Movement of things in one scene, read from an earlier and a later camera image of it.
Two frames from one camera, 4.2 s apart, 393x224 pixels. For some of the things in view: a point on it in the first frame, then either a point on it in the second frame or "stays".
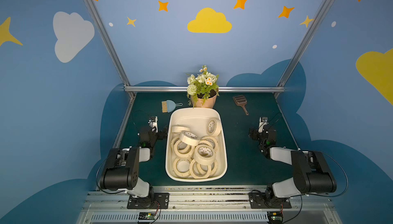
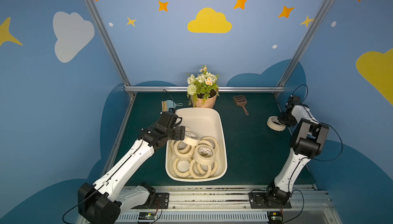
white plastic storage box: [195, 144] stays
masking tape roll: [214, 127] to [274, 124]
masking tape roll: [204, 154] stays
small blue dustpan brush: [169, 106] stays
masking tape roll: [212, 140] stays
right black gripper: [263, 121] to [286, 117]
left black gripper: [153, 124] to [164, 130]
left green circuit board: [146, 216] stays
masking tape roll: [183, 150] stays
